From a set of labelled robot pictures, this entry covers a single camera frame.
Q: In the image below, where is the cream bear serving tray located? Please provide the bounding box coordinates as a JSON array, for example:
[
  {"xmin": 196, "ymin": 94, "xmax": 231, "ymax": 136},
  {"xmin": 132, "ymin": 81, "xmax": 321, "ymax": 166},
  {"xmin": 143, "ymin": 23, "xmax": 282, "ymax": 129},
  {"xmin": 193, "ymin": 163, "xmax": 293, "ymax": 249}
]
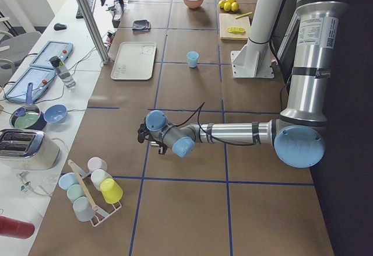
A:
[{"xmin": 110, "ymin": 42, "xmax": 157, "ymax": 80}]

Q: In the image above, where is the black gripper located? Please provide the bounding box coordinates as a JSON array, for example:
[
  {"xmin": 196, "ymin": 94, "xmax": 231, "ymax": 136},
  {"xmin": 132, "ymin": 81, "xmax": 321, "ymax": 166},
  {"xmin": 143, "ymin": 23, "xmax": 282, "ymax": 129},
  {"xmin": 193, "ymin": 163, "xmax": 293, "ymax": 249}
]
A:
[{"xmin": 153, "ymin": 135, "xmax": 168, "ymax": 155}]

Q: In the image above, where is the white plastic cup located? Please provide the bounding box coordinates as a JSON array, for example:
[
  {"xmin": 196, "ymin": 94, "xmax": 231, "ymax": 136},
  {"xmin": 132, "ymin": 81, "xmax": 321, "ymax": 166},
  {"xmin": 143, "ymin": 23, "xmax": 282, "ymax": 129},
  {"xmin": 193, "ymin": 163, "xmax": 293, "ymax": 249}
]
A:
[{"xmin": 90, "ymin": 169, "xmax": 112, "ymax": 191}]

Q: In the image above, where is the black computer mouse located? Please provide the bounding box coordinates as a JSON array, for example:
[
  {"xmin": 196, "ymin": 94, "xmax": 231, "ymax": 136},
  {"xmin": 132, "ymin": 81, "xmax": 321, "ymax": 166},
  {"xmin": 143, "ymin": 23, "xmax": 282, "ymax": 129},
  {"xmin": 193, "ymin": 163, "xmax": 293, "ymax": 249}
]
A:
[{"xmin": 54, "ymin": 23, "xmax": 67, "ymax": 31}]

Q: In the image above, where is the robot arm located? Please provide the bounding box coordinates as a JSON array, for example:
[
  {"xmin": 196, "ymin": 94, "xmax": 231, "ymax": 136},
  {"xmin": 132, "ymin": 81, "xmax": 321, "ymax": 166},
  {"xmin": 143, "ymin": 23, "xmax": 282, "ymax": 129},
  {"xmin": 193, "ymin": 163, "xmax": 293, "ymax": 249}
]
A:
[{"xmin": 138, "ymin": 0, "xmax": 350, "ymax": 168}]

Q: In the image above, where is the yellow plastic cup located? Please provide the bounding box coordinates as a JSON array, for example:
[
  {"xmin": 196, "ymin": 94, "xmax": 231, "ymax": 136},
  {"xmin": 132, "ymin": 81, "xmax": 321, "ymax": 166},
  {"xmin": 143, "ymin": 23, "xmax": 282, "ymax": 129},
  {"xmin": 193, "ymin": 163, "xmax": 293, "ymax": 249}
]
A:
[{"xmin": 100, "ymin": 178, "xmax": 124, "ymax": 204}]

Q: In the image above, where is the dark saucepan purple handle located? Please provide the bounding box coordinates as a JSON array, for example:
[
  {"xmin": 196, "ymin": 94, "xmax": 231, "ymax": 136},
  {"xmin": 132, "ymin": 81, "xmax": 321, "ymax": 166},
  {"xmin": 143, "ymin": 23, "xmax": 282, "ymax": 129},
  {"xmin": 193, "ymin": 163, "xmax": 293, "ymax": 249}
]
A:
[{"xmin": 9, "ymin": 82, "xmax": 46, "ymax": 130}]

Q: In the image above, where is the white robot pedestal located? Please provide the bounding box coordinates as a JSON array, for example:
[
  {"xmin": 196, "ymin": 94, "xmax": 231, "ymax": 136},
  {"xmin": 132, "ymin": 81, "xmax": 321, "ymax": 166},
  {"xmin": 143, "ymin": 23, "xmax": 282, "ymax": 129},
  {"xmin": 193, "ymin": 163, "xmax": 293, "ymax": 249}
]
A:
[{"xmin": 231, "ymin": 0, "xmax": 283, "ymax": 78}]

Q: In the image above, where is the clear water bottle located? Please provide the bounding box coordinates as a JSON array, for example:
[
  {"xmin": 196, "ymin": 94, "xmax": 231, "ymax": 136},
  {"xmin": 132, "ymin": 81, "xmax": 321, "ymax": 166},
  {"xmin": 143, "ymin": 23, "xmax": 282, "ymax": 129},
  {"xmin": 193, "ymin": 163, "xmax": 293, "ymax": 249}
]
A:
[{"xmin": 49, "ymin": 56, "xmax": 76, "ymax": 87}]

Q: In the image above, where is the bamboo cutting board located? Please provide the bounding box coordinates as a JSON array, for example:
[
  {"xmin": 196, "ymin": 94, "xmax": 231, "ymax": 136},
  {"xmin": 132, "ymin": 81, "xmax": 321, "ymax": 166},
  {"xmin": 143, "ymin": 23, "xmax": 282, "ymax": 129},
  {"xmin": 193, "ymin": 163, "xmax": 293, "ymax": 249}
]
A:
[{"xmin": 219, "ymin": 13, "xmax": 251, "ymax": 40}]

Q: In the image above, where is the grey plastic cup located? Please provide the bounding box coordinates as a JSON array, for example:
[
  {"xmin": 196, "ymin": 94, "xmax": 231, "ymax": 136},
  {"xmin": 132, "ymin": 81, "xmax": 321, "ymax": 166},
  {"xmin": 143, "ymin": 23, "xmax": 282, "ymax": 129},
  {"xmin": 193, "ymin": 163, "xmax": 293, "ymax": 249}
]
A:
[{"xmin": 73, "ymin": 197, "xmax": 96, "ymax": 222}]

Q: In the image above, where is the yellow-green plastic knife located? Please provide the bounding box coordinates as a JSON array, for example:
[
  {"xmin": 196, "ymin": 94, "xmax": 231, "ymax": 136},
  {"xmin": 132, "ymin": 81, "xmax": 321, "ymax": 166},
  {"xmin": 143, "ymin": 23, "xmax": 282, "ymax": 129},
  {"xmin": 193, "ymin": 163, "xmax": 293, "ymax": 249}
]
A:
[{"xmin": 235, "ymin": 12, "xmax": 253, "ymax": 20}]

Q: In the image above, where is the purple folded cloth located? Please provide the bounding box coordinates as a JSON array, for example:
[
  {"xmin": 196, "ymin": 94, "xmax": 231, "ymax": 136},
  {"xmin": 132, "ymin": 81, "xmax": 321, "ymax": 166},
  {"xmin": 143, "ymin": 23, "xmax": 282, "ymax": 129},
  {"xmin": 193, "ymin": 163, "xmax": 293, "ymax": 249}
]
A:
[{"xmin": 144, "ymin": 20, "xmax": 152, "ymax": 31}]

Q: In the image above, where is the black keyboard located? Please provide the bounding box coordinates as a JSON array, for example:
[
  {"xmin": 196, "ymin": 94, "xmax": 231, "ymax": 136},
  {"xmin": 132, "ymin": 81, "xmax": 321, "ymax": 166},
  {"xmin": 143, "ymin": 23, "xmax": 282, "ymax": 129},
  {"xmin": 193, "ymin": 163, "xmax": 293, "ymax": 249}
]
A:
[{"xmin": 76, "ymin": 0, "xmax": 97, "ymax": 19}]

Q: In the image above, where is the mint green plastic cup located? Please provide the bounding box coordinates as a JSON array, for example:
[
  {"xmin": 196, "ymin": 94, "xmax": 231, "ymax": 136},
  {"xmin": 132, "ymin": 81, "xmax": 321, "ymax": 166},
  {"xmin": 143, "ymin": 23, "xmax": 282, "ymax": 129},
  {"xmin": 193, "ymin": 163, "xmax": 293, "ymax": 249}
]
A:
[{"xmin": 66, "ymin": 184, "xmax": 85, "ymax": 203}]

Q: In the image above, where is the blue bowl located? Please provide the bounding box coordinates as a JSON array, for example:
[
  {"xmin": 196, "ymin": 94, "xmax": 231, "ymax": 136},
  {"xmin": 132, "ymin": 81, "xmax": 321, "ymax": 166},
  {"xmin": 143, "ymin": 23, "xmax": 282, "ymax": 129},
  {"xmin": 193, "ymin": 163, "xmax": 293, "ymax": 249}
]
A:
[{"xmin": 44, "ymin": 104, "xmax": 68, "ymax": 124}]

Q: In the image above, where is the light blue plastic cup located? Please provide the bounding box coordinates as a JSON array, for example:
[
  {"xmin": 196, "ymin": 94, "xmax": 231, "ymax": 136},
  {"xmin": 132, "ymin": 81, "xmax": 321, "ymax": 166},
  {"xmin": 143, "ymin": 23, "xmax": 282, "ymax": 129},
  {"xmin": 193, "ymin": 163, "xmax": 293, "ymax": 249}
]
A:
[{"xmin": 186, "ymin": 51, "xmax": 199, "ymax": 68}]

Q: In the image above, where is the white wire cup rack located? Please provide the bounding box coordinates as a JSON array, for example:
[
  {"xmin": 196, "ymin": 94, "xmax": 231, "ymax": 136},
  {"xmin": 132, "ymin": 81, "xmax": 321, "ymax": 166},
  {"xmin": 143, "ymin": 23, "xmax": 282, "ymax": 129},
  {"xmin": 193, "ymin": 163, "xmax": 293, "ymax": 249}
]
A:
[{"xmin": 68, "ymin": 159, "xmax": 122, "ymax": 227}]

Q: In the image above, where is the cream toaster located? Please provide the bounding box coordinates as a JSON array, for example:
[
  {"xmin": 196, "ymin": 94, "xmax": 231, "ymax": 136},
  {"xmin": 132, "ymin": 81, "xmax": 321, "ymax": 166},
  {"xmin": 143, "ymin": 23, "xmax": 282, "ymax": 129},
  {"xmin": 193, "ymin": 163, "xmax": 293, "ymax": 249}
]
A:
[{"xmin": 1, "ymin": 129, "xmax": 59, "ymax": 170}]

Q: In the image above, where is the blue teach pendant tablet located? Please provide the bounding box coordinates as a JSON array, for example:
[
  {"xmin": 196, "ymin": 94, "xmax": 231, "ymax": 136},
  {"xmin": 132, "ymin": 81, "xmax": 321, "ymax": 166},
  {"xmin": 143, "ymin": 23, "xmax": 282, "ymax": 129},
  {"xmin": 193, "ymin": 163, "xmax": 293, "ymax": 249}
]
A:
[
  {"xmin": 29, "ymin": 41, "xmax": 73, "ymax": 69},
  {"xmin": 2, "ymin": 66, "xmax": 57, "ymax": 104}
]

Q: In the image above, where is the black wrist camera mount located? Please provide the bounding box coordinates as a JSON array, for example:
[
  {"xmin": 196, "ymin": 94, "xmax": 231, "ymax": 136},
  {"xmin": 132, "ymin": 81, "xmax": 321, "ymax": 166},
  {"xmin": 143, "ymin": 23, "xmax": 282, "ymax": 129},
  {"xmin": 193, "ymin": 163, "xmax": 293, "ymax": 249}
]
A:
[{"xmin": 137, "ymin": 120, "xmax": 154, "ymax": 143}]

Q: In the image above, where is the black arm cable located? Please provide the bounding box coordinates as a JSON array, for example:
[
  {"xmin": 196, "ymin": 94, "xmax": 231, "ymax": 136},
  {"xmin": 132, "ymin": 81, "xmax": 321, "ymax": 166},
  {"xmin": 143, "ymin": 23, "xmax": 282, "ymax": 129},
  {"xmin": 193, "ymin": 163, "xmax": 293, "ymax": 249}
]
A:
[{"xmin": 161, "ymin": 101, "xmax": 256, "ymax": 148}]

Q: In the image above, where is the grey folded cloth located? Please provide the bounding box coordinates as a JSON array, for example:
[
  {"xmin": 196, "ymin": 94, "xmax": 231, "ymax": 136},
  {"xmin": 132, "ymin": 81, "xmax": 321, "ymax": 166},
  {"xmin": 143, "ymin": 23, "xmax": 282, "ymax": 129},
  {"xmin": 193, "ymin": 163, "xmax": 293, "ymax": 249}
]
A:
[{"xmin": 132, "ymin": 19, "xmax": 147, "ymax": 31}]

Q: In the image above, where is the pink plastic cup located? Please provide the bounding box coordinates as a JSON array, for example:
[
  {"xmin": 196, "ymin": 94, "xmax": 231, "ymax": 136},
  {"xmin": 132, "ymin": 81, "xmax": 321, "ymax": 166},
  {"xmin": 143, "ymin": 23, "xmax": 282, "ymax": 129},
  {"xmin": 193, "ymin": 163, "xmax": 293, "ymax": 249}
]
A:
[{"xmin": 87, "ymin": 157, "xmax": 107, "ymax": 173}]

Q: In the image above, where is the aluminium frame post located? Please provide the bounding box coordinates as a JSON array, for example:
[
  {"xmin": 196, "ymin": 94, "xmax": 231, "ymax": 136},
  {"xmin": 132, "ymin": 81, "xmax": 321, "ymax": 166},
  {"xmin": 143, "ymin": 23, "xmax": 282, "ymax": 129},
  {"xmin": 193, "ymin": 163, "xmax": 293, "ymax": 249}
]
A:
[{"xmin": 76, "ymin": 0, "xmax": 110, "ymax": 65}]

